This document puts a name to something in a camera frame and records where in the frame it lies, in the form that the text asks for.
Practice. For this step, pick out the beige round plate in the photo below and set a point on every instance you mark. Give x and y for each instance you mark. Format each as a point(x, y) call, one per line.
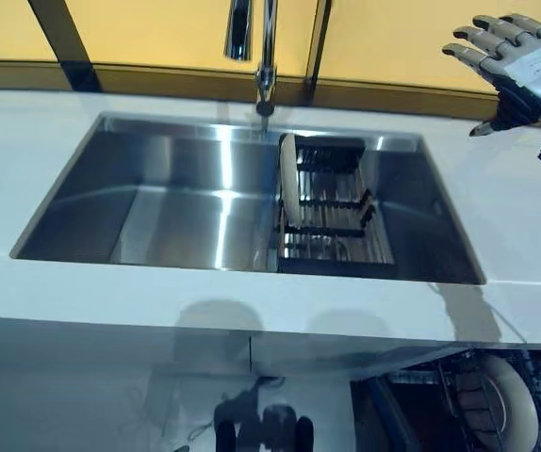
point(289, 183)
point(511, 400)

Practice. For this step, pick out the black left robot foot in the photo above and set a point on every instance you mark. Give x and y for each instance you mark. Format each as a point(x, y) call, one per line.
point(227, 438)

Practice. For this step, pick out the black sink dish rack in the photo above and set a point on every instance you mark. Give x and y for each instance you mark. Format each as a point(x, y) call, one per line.
point(332, 226)

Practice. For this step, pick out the white glossy cabinet door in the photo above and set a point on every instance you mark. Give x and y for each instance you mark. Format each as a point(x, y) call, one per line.
point(86, 348)
point(322, 358)

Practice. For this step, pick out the chrome gooseneck faucet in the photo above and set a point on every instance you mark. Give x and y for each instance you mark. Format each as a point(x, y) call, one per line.
point(268, 47)

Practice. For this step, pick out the stainless steel sink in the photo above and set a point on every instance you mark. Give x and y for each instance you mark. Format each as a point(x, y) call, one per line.
point(157, 212)

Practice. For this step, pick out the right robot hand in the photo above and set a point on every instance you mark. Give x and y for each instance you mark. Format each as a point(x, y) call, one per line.
point(529, 70)

